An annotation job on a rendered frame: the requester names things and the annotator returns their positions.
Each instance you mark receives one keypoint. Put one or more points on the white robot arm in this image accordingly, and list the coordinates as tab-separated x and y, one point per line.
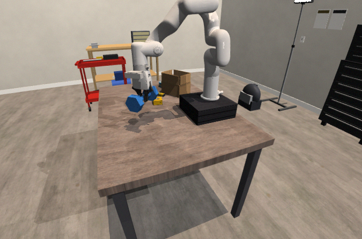
213	57

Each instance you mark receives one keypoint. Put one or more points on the blue dumbbell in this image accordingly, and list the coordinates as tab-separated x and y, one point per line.
135	102

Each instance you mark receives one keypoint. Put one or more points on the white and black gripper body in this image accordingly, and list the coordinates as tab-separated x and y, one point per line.
143	84

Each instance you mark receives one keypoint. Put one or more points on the brown cardboard box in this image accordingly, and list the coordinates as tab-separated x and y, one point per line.
176	84

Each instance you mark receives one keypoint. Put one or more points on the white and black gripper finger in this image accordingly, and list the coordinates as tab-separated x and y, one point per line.
147	92
137	91

